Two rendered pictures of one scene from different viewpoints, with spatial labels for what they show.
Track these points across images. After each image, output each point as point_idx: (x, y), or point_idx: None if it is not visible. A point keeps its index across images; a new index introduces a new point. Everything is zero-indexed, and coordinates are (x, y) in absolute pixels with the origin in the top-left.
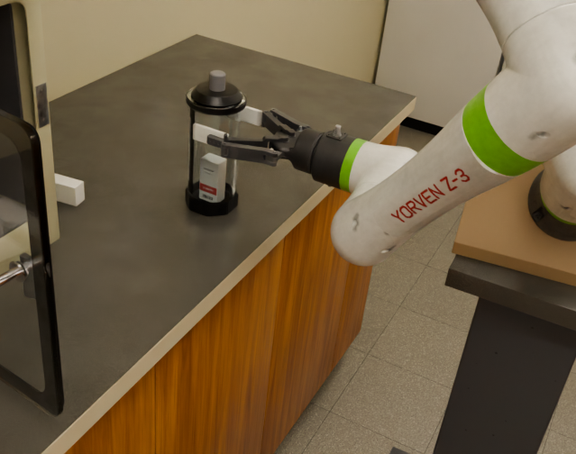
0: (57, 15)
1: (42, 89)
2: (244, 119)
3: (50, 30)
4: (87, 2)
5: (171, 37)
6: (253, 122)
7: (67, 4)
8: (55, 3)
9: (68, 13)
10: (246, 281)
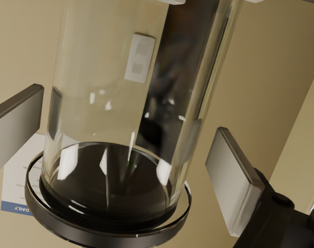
0: (47, 17)
1: None
2: (18, 112)
3: (60, 9)
4: (0, 9)
5: None
6: (0, 127)
7: (31, 22)
8: (46, 31)
9: (32, 12)
10: None
